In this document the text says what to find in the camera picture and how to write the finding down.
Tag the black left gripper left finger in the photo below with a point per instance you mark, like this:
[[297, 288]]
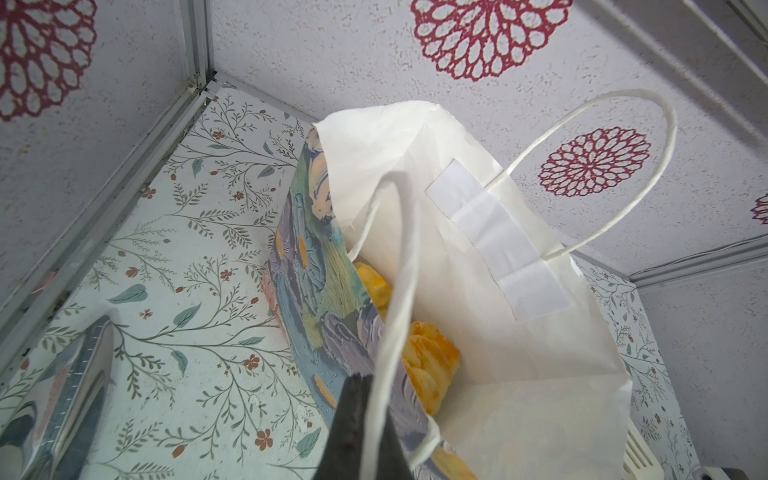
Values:
[[342, 455]]

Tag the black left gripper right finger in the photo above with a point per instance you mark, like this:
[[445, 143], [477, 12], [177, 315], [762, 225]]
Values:
[[392, 464]]

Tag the small bread roll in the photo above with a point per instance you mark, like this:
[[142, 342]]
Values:
[[379, 290], [431, 360]]

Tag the floral paper gift bag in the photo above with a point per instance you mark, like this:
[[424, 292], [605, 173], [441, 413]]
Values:
[[541, 392]]

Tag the white slotted tongs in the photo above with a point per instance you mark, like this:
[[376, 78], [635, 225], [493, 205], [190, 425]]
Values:
[[639, 462]]

